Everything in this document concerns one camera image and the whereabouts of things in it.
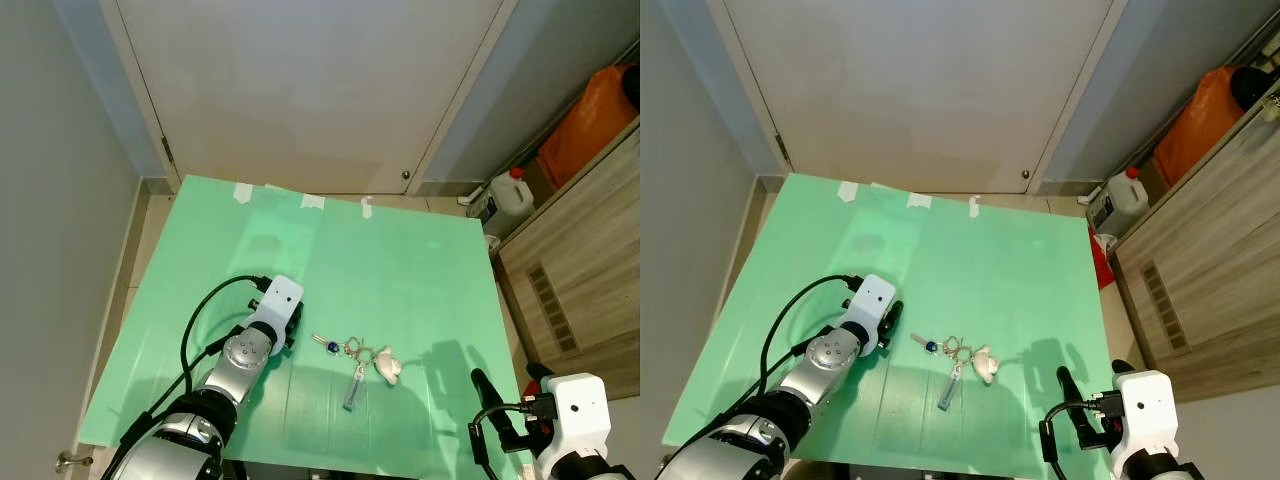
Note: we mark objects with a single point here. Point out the metal door hinge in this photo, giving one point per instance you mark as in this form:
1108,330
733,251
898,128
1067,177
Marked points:
782,148
167,150

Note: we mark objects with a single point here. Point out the orange plastic bag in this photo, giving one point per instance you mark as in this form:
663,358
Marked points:
590,120
1195,125

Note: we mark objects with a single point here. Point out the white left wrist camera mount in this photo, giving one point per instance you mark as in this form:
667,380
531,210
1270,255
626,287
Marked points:
873,295
280,295

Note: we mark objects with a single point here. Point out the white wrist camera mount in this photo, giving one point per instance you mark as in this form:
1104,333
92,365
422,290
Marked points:
280,295
1145,410
873,295
580,410

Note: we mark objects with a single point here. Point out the wooden cabinet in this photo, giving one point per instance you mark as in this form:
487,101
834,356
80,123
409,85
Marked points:
1210,260
590,260

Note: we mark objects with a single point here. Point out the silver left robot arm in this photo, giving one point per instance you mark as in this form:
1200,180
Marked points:
835,355
245,355

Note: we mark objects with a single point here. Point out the key bunch with white charm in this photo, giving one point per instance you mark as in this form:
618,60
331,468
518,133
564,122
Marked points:
387,367
985,365

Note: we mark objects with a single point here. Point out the white door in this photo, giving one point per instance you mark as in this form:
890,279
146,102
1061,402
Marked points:
300,90
900,90

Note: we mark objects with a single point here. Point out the black round object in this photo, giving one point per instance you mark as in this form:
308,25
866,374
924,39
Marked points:
1250,88

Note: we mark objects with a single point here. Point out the green table mat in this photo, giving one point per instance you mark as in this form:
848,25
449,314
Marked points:
400,270
1000,270

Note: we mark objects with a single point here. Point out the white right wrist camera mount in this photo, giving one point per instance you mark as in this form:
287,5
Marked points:
580,410
1145,410

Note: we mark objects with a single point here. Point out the white jug with red cap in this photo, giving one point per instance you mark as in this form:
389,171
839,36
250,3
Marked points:
512,195
1128,192

